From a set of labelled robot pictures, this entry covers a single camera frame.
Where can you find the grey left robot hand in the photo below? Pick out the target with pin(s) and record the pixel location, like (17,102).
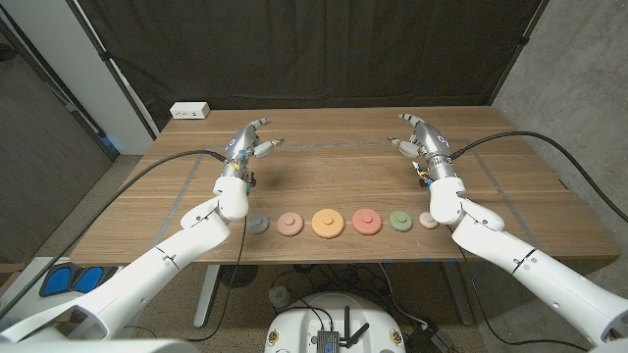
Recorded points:
(240,147)

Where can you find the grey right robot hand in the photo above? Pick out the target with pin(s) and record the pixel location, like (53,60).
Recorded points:
(432,144)

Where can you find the coral red toy disc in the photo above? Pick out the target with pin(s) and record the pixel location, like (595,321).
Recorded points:
(366,224)

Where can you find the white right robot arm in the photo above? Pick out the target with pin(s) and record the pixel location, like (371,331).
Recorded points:
(539,274)

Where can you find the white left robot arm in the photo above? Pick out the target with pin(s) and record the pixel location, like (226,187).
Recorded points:
(147,274)

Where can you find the smallest beige toy disc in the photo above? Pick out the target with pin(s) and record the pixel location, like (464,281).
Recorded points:
(426,222)

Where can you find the small grey toy disc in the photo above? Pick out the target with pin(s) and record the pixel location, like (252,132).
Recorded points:
(259,225)

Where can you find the green toy disc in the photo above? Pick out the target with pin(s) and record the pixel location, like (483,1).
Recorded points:
(401,223)

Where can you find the dusty pink toy disc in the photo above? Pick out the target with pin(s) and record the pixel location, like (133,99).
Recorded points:
(290,226)

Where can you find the large orange toy disc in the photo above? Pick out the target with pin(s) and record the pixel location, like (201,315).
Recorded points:
(328,226)

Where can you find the white power strip box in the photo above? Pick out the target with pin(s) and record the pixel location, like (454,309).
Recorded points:
(189,110)

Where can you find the grey tape workspace outline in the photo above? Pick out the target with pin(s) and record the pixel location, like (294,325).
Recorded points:
(343,144)

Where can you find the black fabric backdrop curtain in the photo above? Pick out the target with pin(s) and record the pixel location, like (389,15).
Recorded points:
(319,49)

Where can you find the black round floor fan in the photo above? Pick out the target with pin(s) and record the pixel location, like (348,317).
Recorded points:
(239,275)

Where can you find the white table leg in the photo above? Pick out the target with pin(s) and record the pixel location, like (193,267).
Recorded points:
(208,289)

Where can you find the dark grey table leg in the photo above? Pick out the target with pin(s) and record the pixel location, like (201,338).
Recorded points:
(458,294)

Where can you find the grey round floor object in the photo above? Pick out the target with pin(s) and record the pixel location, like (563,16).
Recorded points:
(279,296)

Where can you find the white robot torso base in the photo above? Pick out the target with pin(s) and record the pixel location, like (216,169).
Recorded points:
(294,323)

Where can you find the black power brick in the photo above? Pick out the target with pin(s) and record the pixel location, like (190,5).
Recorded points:
(427,339)

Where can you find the grey radio box with antennas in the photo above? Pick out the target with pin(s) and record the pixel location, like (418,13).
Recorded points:
(328,339)

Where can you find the black foot pedal blue pads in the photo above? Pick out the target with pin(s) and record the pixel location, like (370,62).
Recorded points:
(73,280)

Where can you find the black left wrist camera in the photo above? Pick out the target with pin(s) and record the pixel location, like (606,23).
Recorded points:
(250,179)

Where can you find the black backdrop frame pole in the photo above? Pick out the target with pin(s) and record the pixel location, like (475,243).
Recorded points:
(113,68)
(522,41)

